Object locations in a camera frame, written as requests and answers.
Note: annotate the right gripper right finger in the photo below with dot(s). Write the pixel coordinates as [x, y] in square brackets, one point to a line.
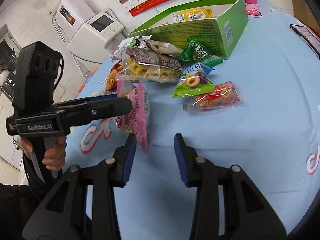
[228, 204]

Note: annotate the brown-top ring cracker bag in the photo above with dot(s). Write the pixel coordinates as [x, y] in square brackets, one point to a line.
[141, 64]

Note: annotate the blue triangular packet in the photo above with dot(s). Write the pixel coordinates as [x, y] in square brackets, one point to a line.
[197, 67]

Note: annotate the red rice cracker packet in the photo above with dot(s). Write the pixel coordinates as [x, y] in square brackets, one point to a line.
[225, 95]

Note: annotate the green plum candy packet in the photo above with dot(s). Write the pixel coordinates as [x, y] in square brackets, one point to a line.
[193, 84]

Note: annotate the yellow snack bag white label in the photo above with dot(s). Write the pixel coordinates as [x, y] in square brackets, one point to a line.
[193, 14]

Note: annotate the light blue cartoon tablecloth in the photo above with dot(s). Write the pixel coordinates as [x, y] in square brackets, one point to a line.
[272, 134]

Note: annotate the brown cardboard box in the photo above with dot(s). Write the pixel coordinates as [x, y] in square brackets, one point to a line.
[307, 12]

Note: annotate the black smartphone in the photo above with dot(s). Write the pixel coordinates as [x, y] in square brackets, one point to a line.
[308, 36]

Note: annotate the pink snack bag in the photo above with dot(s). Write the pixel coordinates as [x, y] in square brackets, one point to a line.
[137, 121]

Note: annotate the orange cracker snack bag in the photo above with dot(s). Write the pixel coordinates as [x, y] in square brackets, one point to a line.
[111, 82]

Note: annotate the white cartoon snack bag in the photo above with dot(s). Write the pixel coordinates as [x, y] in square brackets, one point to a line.
[132, 42]

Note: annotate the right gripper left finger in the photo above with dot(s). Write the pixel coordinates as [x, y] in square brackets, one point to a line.
[81, 203]

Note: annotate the dark green triangular packet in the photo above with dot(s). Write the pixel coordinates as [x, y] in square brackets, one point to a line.
[198, 53]

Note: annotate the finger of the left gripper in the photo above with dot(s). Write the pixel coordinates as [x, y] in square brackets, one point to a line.
[84, 114]
[81, 101]

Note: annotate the green cardboard box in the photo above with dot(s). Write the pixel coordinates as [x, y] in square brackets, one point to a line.
[219, 33]

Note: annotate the white chocolate chip cookie packet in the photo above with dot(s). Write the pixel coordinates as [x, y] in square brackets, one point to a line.
[164, 48]

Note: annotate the white water dispenser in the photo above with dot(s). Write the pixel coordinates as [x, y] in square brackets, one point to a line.
[95, 41]

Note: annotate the white water purifier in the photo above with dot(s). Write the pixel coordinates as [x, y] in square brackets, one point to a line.
[71, 15]

